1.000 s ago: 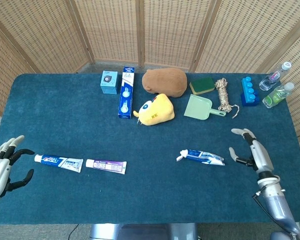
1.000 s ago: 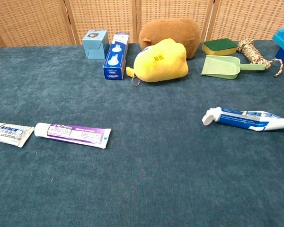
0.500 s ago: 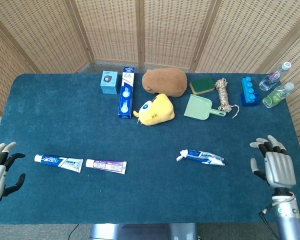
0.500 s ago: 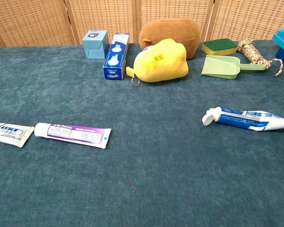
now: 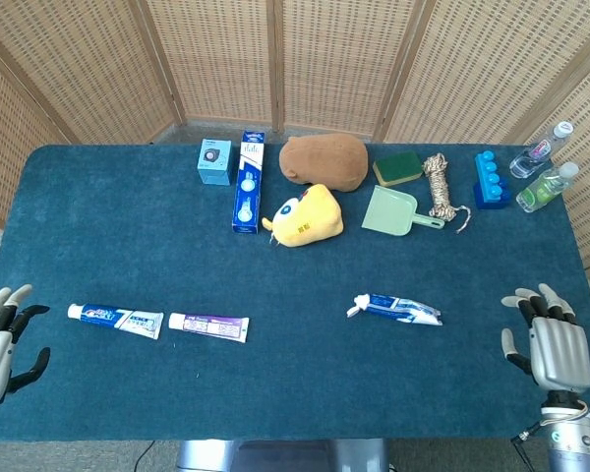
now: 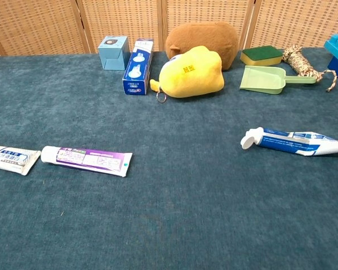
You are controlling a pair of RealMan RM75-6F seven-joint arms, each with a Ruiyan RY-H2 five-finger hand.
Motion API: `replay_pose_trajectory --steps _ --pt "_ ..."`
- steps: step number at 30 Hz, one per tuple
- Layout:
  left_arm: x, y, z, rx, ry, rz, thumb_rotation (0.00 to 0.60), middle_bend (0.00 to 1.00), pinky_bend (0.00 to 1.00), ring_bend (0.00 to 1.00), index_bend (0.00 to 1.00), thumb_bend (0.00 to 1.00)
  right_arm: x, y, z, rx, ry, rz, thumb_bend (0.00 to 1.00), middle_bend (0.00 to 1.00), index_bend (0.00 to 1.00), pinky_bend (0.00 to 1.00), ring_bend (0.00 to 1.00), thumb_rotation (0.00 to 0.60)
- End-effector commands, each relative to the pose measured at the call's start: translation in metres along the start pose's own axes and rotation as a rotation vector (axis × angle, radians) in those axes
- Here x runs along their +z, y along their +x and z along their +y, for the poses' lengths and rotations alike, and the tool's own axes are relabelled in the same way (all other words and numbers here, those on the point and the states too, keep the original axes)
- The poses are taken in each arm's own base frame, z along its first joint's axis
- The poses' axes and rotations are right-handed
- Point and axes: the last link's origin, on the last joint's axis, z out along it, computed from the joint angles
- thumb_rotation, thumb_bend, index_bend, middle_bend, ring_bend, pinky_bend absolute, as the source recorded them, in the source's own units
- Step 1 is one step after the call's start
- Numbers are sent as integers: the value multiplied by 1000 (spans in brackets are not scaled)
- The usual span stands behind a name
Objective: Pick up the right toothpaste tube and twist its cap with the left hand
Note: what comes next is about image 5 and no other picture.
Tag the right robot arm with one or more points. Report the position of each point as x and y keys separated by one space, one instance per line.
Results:
x=570 y=435

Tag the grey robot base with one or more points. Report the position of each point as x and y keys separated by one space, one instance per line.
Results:
x=282 y=454

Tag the green yellow sponge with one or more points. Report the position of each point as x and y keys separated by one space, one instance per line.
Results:
x=398 y=168

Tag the large blue white toothpaste tube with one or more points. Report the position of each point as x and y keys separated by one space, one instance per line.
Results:
x=118 y=319

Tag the yellow plush toy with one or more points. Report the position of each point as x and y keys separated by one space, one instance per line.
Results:
x=310 y=216

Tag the blue carpet table cover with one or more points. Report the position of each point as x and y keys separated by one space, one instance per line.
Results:
x=295 y=275

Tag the brown plush toy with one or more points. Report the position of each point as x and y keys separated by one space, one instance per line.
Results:
x=322 y=159

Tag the long blue toothpaste carton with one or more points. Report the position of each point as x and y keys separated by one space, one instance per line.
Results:
x=248 y=187

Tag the clear water bottle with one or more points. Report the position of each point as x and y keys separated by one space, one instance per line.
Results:
x=536 y=152

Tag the green liquid clear bottle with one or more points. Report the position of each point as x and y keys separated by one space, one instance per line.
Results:
x=543 y=189

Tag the purple white toothpaste tube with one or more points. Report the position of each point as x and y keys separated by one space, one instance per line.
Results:
x=211 y=326

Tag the small blue white toothpaste tube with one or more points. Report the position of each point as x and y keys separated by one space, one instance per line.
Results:
x=398 y=310

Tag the blue toy building block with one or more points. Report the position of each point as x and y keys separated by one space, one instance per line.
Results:
x=491 y=179

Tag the bamboo folding screen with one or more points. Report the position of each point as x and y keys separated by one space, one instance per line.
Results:
x=295 y=64

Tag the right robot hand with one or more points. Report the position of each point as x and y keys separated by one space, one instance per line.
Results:
x=560 y=351

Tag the light blue small carton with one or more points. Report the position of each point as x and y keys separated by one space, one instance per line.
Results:
x=215 y=162

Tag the light green dustpan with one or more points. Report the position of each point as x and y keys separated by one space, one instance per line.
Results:
x=391 y=211

